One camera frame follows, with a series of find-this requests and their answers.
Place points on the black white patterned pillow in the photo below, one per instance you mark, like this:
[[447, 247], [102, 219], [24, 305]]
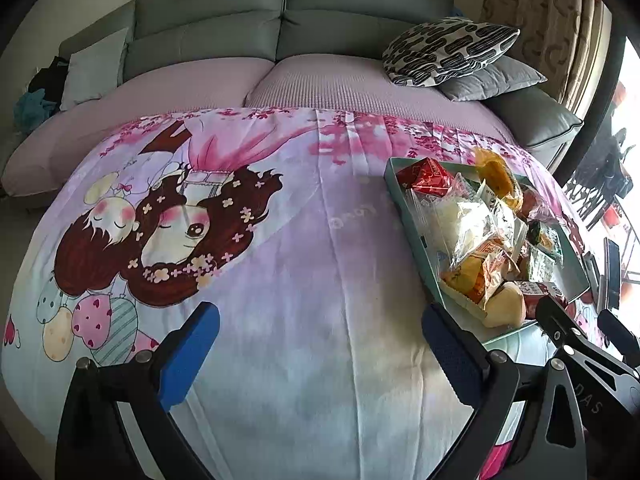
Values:
[[429, 54]]

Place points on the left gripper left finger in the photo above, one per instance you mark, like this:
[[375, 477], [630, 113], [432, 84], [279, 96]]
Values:
[[93, 442]]

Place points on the jelly cup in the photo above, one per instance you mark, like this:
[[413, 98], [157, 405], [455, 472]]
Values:
[[506, 307]]

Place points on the cartoon print pink tablecloth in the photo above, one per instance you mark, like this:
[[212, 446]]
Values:
[[281, 217]]

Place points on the pink snack packet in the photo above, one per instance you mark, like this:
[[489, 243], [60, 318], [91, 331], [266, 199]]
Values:
[[535, 207]]

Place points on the pink sofa seat cover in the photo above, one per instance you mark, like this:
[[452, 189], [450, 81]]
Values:
[[48, 156]]

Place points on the white orange snack packet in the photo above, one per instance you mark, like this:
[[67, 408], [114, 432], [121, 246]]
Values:
[[510, 230]]

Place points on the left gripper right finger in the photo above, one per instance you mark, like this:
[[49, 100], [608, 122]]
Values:
[[548, 442]]

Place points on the green white corn packet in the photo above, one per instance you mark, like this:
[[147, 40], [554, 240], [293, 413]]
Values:
[[545, 253]]

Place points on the light grey pillow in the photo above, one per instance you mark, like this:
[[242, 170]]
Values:
[[95, 71]]

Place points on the red Rossi snack packet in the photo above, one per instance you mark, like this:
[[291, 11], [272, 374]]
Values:
[[426, 176]]

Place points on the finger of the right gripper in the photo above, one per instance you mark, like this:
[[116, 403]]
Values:
[[617, 333], [557, 324]]

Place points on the red white striped packet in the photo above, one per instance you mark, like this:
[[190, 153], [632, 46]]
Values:
[[533, 292]]

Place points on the beige barcode snack packet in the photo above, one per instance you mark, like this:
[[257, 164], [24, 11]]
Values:
[[479, 275]]

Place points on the teal cloth pile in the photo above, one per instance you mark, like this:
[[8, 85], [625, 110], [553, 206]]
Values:
[[31, 110]]

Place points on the teal rimmed white tray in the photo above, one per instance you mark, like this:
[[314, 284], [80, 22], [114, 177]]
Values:
[[570, 277]]

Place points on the clear white pastry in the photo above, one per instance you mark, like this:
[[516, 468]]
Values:
[[452, 226]]

